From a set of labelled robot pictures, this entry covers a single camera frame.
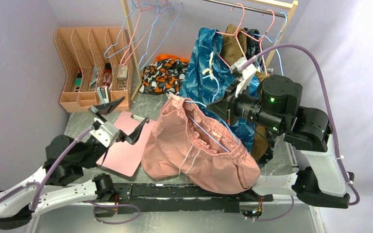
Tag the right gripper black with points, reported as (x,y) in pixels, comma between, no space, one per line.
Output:
(227,108)

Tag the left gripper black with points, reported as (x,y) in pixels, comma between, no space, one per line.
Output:
(104,108)

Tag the pink shorts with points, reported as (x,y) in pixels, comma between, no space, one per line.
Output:
(185,141)

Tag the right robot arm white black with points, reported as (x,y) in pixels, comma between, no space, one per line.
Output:
(277,108)

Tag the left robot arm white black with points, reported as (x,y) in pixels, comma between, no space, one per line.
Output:
(53,185)

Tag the blue shark print shorts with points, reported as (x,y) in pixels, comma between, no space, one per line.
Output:
(206,80)

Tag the orange camouflage shorts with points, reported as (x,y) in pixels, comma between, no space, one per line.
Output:
(164,76)

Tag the brown shorts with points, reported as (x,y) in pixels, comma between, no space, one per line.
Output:
(252,34)

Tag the pink hanger with blue shorts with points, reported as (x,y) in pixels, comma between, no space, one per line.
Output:
(234,35)

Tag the dark grey patterned shorts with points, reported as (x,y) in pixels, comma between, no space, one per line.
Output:
(264,141)

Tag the pink hanger on left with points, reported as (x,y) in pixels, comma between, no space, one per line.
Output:
(134,11)

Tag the pink flat board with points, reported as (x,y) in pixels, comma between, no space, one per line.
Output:
(122,157)

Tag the peach plastic file organizer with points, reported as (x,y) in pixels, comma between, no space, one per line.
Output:
(91,57)

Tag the wooden clothes rack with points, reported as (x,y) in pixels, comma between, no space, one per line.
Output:
(287,16)

